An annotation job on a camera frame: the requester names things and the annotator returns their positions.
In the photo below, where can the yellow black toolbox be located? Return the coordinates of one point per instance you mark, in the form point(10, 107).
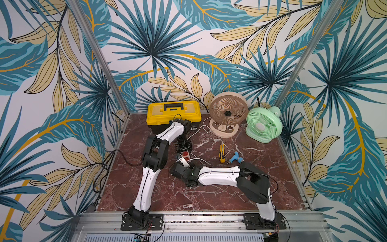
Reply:
point(160, 115)

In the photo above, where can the green desk fan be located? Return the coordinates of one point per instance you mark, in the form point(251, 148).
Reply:
point(264, 124)

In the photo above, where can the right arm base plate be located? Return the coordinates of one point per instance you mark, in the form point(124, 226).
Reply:
point(253, 221)

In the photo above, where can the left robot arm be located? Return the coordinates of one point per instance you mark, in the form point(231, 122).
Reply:
point(154, 159)

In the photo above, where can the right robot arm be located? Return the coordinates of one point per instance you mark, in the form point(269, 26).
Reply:
point(253, 182)

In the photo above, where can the left aluminium corner post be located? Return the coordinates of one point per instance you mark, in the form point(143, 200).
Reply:
point(89, 34)

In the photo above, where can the aluminium front rail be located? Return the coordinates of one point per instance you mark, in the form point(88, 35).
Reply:
point(205, 226)

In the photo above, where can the right aluminium corner post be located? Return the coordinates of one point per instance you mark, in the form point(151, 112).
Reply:
point(320, 31)

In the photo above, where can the yellow black utility knife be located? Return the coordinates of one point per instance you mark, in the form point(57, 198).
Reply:
point(222, 153)

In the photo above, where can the beige power strip red sockets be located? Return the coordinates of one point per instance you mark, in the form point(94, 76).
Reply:
point(183, 158)

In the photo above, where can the blue glue gun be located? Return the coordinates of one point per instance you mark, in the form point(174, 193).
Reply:
point(235, 158)

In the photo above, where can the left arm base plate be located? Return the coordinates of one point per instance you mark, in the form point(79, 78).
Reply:
point(152, 222)

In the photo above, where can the aluminium corner post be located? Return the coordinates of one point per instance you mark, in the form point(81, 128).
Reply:
point(320, 31)
point(89, 34)

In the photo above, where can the beige desk fan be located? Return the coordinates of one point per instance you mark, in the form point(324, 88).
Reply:
point(227, 111)

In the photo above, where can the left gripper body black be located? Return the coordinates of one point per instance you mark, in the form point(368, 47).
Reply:
point(183, 144)

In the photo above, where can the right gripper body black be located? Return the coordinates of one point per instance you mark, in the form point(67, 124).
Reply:
point(177, 171)

